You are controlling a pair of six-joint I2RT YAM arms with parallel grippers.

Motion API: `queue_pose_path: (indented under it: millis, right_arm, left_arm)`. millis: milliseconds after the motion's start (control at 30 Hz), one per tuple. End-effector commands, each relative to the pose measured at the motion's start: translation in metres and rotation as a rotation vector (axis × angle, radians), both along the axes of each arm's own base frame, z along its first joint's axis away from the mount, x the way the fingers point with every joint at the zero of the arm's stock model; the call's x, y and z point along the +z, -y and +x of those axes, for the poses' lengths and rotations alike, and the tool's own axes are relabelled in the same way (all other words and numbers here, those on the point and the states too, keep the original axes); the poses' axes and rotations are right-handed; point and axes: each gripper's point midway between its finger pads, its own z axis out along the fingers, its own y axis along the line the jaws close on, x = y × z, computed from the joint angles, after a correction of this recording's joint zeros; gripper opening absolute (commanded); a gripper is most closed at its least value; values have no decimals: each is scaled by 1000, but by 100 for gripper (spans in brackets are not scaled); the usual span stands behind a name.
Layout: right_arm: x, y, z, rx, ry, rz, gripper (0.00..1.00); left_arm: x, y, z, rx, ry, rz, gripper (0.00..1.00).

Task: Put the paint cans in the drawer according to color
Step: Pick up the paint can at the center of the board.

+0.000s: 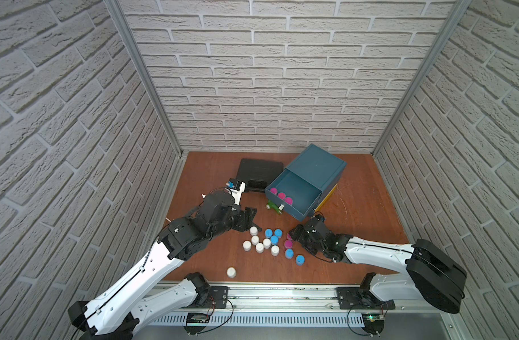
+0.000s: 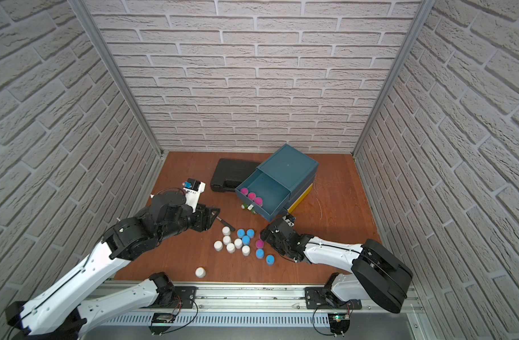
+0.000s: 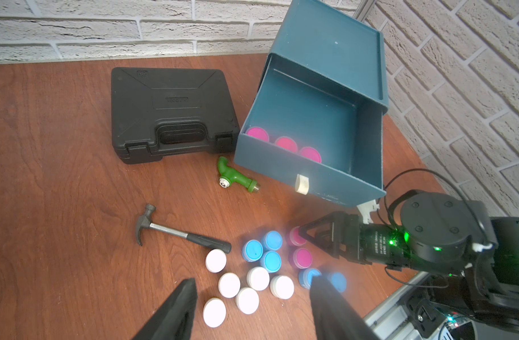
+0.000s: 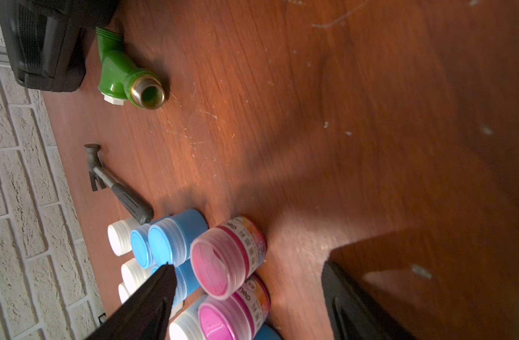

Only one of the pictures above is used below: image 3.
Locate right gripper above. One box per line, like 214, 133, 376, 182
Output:
298, 211, 410, 271

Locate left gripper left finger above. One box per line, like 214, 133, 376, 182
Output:
133, 279, 198, 339

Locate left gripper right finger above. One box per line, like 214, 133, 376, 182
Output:
310, 276, 378, 339

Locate teal top drawer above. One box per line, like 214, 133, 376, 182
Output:
234, 58, 385, 207

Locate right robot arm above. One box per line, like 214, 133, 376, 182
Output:
298, 190, 519, 334

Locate blue paint can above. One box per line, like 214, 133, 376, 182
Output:
327, 272, 347, 293
262, 230, 283, 252
260, 251, 282, 273
241, 239, 264, 262
298, 268, 322, 290

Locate teal drawer cabinet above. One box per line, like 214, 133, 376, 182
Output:
266, 1, 389, 114

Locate small claw hammer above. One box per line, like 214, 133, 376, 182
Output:
135, 204, 232, 254

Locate green plastic faucet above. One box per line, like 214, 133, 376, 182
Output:
217, 156, 260, 193

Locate black plastic tool case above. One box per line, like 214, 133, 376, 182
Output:
111, 67, 240, 164

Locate aluminium front rail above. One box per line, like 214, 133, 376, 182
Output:
364, 272, 446, 339

